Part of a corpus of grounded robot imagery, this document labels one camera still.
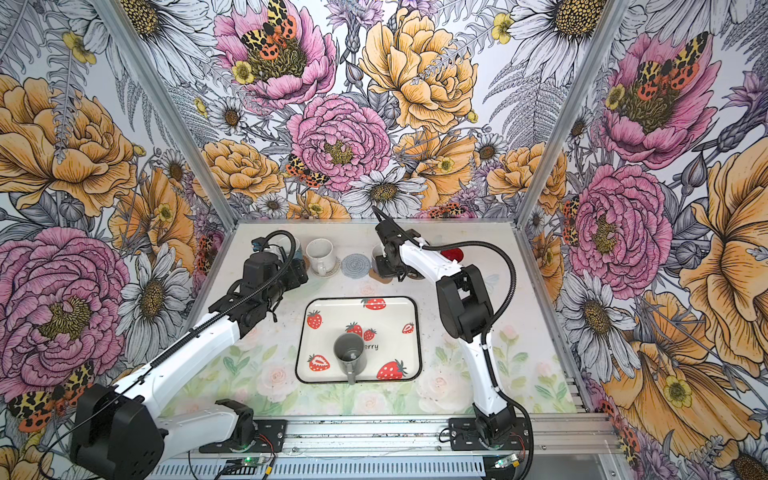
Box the cork paw print coaster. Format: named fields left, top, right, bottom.
left=369, top=268, right=392, bottom=284

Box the grey woven round coaster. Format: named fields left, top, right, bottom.
left=341, top=253, right=371, bottom=280

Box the white mug red inside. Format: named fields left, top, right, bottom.
left=441, top=248, right=464, bottom=263

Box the grey mug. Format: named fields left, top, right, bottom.
left=333, top=333, right=367, bottom=385

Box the white mug purple handle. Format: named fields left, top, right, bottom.
left=371, top=244, right=384, bottom=275

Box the blue mug white inside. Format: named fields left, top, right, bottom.
left=274, top=235, right=303, bottom=261

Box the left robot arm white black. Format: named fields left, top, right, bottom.
left=69, top=251, right=308, bottom=479

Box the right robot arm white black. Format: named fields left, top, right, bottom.
left=373, top=207, right=524, bottom=448

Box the white strawberry tray black rim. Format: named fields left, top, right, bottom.
left=295, top=296, right=423, bottom=384

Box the green circuit board left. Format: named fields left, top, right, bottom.
left=227, top=456, right=271, bottom=469

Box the green circuit board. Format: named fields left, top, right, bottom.
left=494, top=453, right=520, bottom=469
left=227, top=456, right=271, bottom=469

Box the green circuit board right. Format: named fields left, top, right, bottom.
left=494, top=453, right=520, bottom=469

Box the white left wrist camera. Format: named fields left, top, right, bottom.
left=251, top=234, right=279, bottom=253

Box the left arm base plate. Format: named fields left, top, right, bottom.
left=198, top=419, right=287, bottom=454

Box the aluminium frame rail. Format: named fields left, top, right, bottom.
left=161, top=412, right=622, bottom=460

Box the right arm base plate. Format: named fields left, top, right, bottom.
left=448, top=417, right=532, bottom=452

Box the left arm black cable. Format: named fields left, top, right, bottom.
left=38, top=229, right=298, bottom=475

